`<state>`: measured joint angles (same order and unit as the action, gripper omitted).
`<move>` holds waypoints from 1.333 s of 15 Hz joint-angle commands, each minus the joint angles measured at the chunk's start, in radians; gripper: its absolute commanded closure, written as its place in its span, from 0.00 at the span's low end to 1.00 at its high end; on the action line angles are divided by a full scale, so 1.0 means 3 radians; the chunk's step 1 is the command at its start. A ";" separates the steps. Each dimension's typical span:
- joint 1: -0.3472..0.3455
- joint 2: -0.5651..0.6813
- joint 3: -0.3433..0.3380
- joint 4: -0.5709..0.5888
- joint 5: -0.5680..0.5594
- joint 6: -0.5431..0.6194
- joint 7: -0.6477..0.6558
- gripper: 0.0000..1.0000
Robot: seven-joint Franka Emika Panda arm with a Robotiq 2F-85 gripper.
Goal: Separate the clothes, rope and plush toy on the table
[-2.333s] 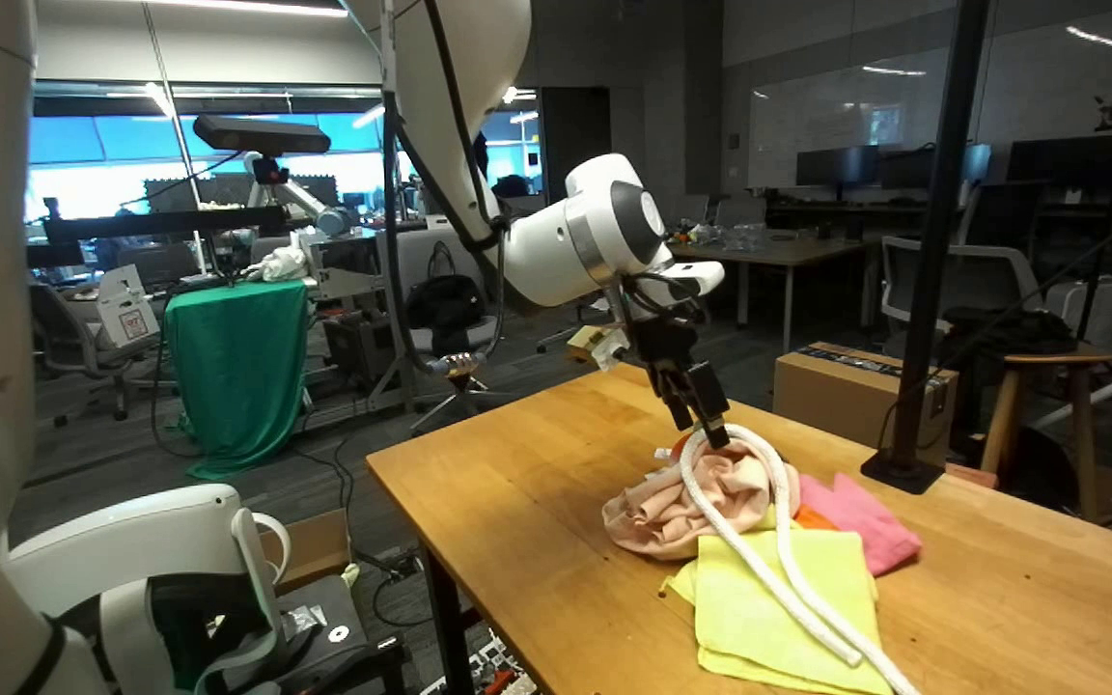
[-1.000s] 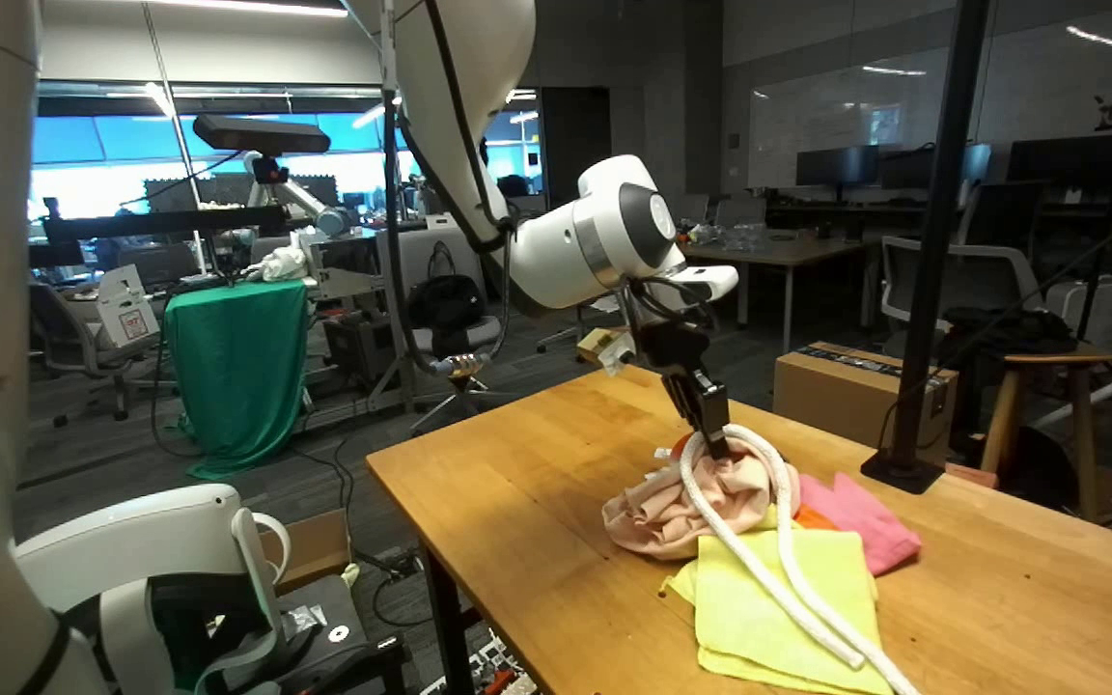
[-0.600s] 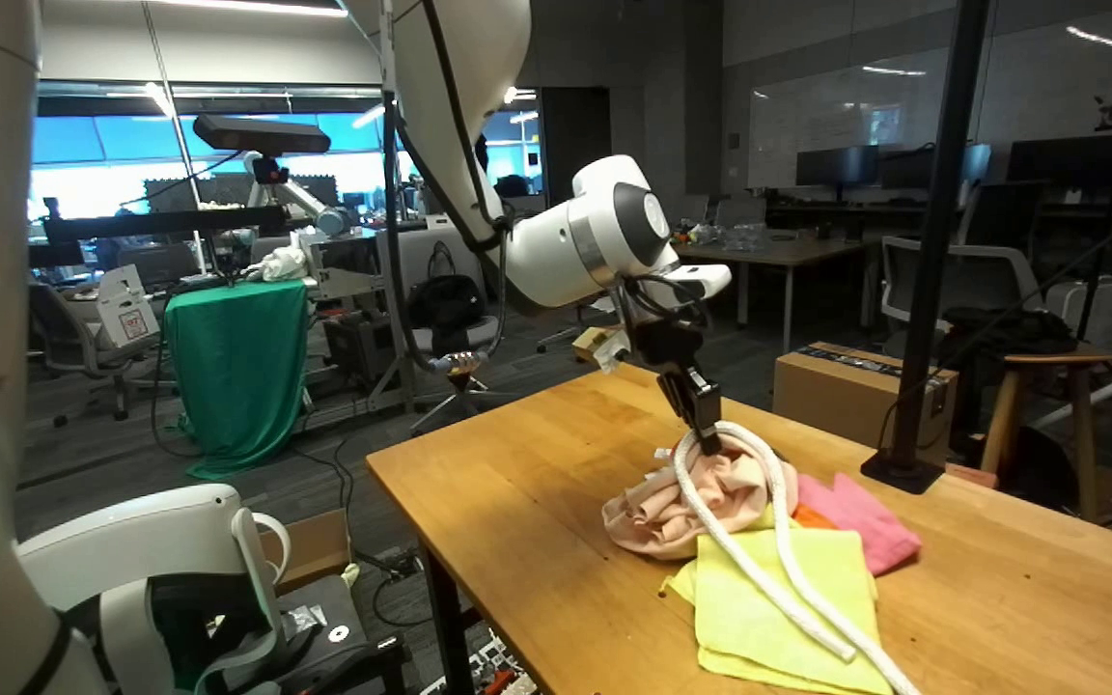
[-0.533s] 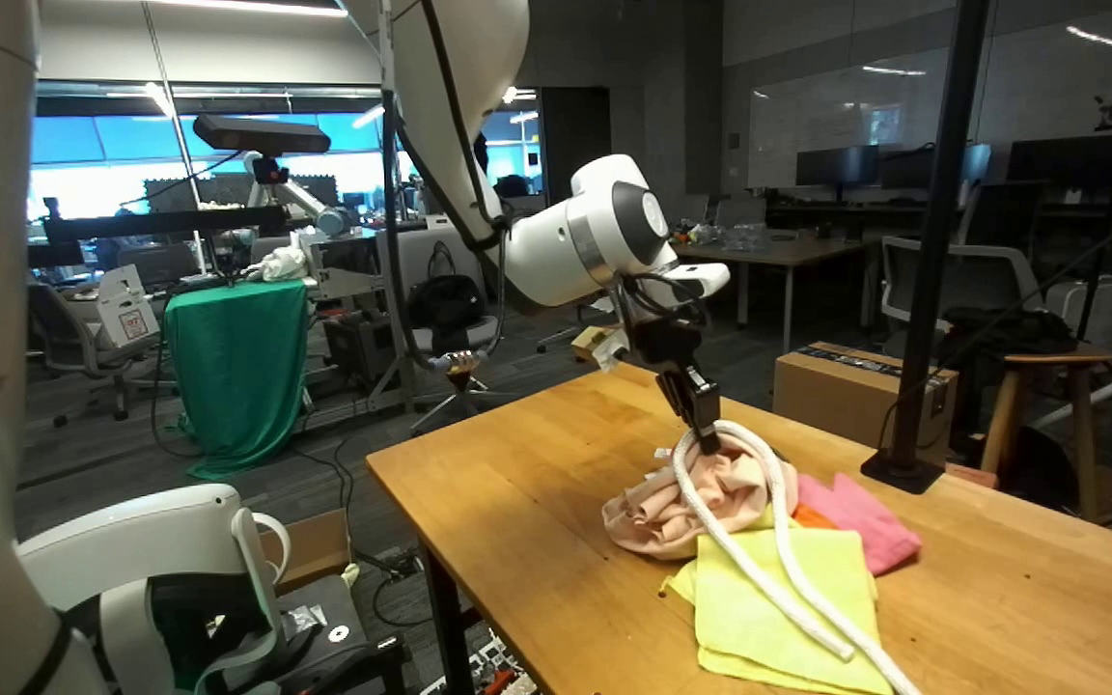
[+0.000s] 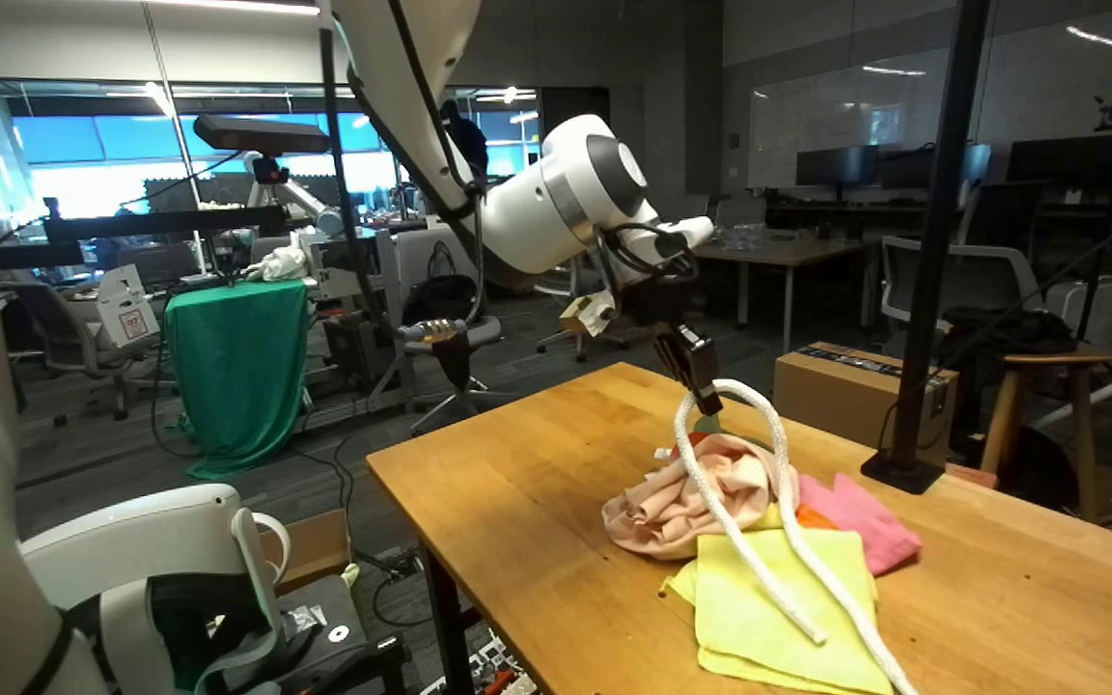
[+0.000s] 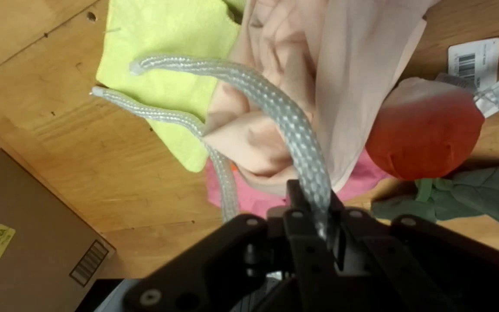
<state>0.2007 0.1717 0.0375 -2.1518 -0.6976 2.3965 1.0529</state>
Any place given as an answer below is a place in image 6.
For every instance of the bright pink cloth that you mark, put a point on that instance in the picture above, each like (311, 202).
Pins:
(365, 178)

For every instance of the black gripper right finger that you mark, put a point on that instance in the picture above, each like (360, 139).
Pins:
(358, 283)

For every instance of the light pink garment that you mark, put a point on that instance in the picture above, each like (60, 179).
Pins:
(337, 60)

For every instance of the yellow cloth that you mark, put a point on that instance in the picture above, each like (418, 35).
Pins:
(155, 65)

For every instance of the cardboard box on floor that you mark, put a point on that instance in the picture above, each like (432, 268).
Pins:
(49, 257)

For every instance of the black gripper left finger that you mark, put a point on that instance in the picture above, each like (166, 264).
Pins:
(315, 266)

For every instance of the red radish plush toy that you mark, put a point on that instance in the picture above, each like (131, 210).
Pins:
(427, 131)

